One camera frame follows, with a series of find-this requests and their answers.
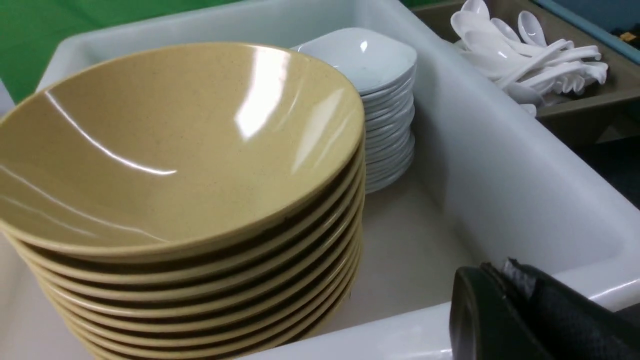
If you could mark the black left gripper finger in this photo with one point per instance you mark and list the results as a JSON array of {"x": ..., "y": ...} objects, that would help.
[{"x": 519, "y": 312}]

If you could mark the yellow noodle bowl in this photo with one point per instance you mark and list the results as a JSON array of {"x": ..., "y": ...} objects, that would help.
[{"x": 270, "y": 110}]

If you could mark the white plastic tub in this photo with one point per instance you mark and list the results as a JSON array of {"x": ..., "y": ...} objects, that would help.
[{"x": 489, "y": 182}]

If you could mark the olive plastic spoon bin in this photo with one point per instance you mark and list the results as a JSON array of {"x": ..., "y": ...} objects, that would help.
[{"x": 582, "y": 119}]

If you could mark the pile of white spoons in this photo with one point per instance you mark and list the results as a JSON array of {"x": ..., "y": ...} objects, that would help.
[{"x": 534, "y": 73}]

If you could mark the stack of white dishes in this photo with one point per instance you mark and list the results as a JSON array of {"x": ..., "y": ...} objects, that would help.
[{"x": 383, "y": 71}]

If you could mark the blue plastic chopstick bin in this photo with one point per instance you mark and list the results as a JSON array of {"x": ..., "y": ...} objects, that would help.
[{"x": 604, "y": 20}]

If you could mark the stack of yellow bowls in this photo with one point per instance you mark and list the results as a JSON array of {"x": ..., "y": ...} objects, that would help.
[{"x": 123, "y": 283}]

